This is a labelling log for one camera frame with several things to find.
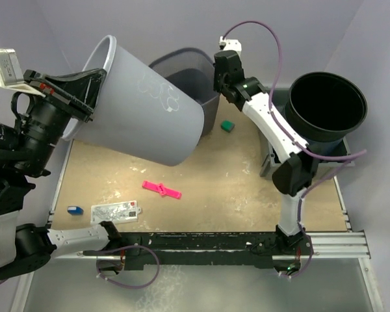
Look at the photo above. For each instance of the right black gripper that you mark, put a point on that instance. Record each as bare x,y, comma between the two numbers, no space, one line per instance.
217,87

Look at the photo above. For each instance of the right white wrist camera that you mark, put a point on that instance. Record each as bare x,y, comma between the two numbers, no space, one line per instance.
230,45

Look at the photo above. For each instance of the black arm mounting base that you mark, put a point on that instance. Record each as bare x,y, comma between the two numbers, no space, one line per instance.
258,249

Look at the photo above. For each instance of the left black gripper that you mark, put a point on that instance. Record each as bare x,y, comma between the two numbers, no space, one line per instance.
77,93

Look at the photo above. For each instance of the small green block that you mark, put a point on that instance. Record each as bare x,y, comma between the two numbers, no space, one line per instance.
227,126

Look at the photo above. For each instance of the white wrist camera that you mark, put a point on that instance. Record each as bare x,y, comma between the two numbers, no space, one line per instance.
230,45
10,69

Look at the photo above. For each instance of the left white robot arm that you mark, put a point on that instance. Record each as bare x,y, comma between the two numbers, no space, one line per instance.
43,106

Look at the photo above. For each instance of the grey rectangular plastic crate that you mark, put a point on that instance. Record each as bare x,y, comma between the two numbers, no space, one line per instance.
269,158

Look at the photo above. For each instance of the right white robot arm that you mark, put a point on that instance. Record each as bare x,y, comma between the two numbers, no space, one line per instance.
297,170

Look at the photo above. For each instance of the large black round bucket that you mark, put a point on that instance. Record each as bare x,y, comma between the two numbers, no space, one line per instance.
323,108

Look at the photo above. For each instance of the dark grey mesh basket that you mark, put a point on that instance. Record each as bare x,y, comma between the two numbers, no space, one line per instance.
192,71

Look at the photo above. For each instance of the small blue eraser block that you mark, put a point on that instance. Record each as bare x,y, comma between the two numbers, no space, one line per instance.
75,210

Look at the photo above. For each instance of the light grey round bin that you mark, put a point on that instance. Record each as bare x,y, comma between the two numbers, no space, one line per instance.
138,112

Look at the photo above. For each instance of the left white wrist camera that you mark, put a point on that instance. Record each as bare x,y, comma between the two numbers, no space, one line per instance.
10,69

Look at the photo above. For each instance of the aluminium table frame rail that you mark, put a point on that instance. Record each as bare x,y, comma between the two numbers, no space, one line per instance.
339,278

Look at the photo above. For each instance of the white printed card package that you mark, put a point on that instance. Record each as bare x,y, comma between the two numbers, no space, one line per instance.
117,213

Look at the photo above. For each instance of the pink plastic clip tool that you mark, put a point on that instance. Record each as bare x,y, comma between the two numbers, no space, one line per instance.
161,190

